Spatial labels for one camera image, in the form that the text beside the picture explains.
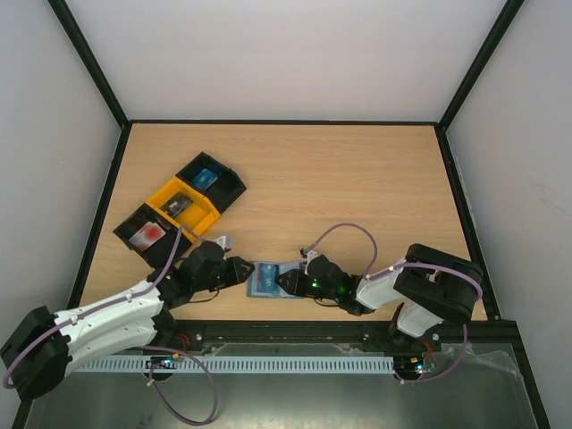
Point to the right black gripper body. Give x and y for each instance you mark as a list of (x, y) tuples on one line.
[(298, 282)]

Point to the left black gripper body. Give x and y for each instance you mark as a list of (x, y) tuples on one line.
[(217, 281)]

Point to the teal card holder wallet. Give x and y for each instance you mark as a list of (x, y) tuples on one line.
[(283, 267)]

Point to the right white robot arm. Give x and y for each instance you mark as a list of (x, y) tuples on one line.
[(438, 287)]

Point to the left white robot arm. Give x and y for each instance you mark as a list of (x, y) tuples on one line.
[(46, 347)]

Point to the blue card in holder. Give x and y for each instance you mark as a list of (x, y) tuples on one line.
[(261, 282)]

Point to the red white card stack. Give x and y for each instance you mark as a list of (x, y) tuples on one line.
[(146, 236)]

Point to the black card stack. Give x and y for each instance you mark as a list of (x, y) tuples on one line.
[(176, 205)]

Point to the black bin with red cards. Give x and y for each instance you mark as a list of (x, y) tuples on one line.
[(157, 255)]

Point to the blue card stack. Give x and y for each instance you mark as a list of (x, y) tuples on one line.
[(204, 179)]

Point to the black bin with blue cards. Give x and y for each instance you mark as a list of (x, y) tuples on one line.
[(217, 182)]

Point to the yellow bin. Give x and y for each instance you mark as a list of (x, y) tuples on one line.
[(197, 218)]

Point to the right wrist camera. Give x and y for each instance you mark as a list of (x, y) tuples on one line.
[(307, 255)]

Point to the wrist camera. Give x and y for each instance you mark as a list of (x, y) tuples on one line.
[(307, 255), (225, 242)]

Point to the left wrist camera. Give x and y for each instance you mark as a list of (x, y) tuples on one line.
[(225, 242)]

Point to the light blue slotted cable duct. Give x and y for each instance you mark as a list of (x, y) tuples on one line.
[(241, 365)]

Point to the black aluminium frame rail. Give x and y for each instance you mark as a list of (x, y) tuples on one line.
[(376, 336)]

